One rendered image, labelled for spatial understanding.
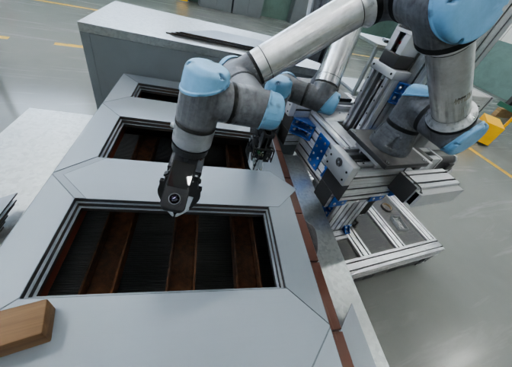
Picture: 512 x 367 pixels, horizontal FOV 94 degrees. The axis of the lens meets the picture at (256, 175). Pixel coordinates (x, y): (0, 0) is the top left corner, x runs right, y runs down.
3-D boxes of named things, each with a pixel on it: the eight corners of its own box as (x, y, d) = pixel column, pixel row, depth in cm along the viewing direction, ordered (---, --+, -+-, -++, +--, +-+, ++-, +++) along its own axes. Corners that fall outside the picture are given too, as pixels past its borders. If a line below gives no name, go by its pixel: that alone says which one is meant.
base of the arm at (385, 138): (388, 134, 100) (404, 112, 93) (416, 157, 90) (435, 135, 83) (361, 133, 94) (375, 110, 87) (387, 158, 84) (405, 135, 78)
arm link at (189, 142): (213, 140, 43) (166, 127, 41) (208, 160, 46) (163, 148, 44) (216, 120, 49) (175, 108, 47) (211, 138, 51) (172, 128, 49)
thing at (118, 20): (79, 30, 114) (77, 21, 112) (116, 7, 158) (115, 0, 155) (324, 78, 146) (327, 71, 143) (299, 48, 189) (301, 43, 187)
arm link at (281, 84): (296, 78, 71) (291, 87, 65) (286, 111, 78) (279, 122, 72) (272, 69, 72) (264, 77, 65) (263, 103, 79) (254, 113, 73)
